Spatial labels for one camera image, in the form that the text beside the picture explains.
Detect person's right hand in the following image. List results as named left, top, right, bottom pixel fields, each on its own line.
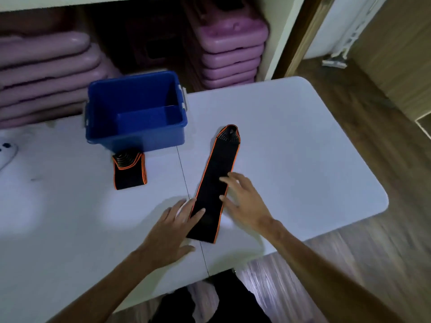
left=219, top=172, right=281, bottom=240

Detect person's left hand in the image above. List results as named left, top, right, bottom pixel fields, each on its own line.
left=141, top=198, right=206, bottom=270

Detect long black orange-trimmed strap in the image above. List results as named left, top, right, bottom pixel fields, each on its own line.
left=186, top=124, right=242, bottom=244

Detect person's right forearm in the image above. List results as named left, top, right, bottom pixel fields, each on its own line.
left=262, top=219, right=409, bottom=323

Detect person's left forearm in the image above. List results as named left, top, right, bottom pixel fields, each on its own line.
left=47, top=248, right=159, bottom=323

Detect person's black trousers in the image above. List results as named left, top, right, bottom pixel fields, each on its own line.
left=149, top=269, right=272, bottom=323

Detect blue plastic storage bin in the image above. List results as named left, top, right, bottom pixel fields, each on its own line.
left=83, top=71, right=189, bottom=154

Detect stack of pink step platforms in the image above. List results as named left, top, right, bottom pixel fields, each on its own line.
left=183, top=0, right=270, bottom=91
left=0, top=31, right=122, bottom=130

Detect white folding rack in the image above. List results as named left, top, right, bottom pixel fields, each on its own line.
left=321, top=0, right=388, bottom=70

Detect white shelf cabinet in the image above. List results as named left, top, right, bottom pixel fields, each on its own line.
left=0, top=0, right=307, bottom=83

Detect white power strip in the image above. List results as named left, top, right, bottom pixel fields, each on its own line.
left=0, top=141, right=19, bottom=172

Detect light wooden cabinet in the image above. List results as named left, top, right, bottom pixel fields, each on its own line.
left=348, top=0, right=431, bottom=140

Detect folded black orange-trimmed strap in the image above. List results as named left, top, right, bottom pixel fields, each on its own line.
left=112, top=150, right=148, bottom=191

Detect wooden door frame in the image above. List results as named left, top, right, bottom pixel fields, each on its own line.
left=272, top=0, right=338, bottom=80

